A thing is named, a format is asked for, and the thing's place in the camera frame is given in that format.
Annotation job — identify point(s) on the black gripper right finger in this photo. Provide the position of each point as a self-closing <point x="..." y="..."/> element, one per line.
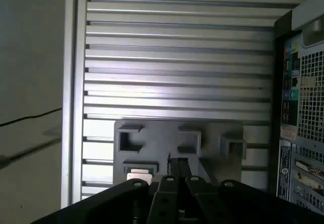
<point x="243" y="203"/>

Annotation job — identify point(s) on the black PC case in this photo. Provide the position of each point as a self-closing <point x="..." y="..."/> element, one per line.
<point x="311" y="95"/>

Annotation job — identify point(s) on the grey plastic parts rack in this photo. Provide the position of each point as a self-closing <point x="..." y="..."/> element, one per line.
<point x="157" y="143"/>

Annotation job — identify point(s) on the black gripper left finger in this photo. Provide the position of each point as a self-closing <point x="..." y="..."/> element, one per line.
<point x="164" y="203"/>

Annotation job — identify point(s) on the silver CPU with green board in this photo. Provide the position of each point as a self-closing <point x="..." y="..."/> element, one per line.
<point x="139" y="174"/>

